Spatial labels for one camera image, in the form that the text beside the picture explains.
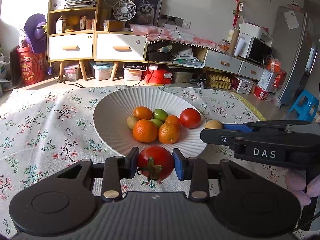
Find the red snack bucket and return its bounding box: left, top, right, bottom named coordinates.
left=17, top=46, right=46, bottom=85

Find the black microwave oven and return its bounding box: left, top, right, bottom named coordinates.
left=233, top=33, right=273, bottom=65

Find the white ribbed plate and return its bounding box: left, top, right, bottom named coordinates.
left=93, top=87, right=207, bottom=158

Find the low wooden tv cabinet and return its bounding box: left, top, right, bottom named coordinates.
left=154, top=41, right=264, bottom=80

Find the green fruit back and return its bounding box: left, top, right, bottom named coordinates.
left=153, top=108, right=168, bottom=122

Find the framed cat picture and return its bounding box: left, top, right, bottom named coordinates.
left=131, top=0, right=163, bottom=26

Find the smooth orange persimmon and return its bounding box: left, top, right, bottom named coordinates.
left=165, top=115, right=181, bottom=127

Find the red tomato with stem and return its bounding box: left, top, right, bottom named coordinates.
left=137, top=146, right=174, bottom=181

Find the wooden shelf cabinet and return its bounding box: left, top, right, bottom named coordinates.
left=47, top=0, right=146, bottom=80

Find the blue plastic stool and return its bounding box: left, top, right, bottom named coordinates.
left=288, top=89, right=319, bottom=122

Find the small orange mandarin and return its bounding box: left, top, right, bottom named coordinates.
left=158, top=123, right=180, bottom=144

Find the green fruit front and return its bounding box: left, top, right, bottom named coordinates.
left=151, top=118, right=163, bottom=128

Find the silver refrigerator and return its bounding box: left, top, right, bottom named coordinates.
left=272, top=7, right=314, bottom=105

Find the large orange mandarin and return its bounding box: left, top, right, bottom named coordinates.
left=132, top=119, right=158, bottom=143

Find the orange persimmon in plate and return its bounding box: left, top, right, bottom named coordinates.
left=133, top=106, right=153, bottom=120

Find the kiwi in plate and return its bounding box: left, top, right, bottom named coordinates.
left=126, top=115, right=138, bottom=129

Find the purple toy figure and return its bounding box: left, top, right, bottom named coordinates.
left=24, top=14, right=47, bottom=54

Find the floral tablecloth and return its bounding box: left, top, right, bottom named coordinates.
left=1, top=86, right=287, bottom=239

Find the white desk fan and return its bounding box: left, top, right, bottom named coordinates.
left=112, top=0, right=137, bottom=31

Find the pink floral cloth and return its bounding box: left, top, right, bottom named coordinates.
left=130, top=24, right=220, bottom=50

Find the green fruit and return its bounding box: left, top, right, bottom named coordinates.
left=151, top=118, right=163, bottom=128
left=153, top=108, right=168, bottom=122

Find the right hand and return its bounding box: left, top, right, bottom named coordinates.
left=285, top=170, right=319, bottom=206

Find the brown kiwi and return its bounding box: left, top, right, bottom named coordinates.
left=204, top=120, right=223, bottom=129

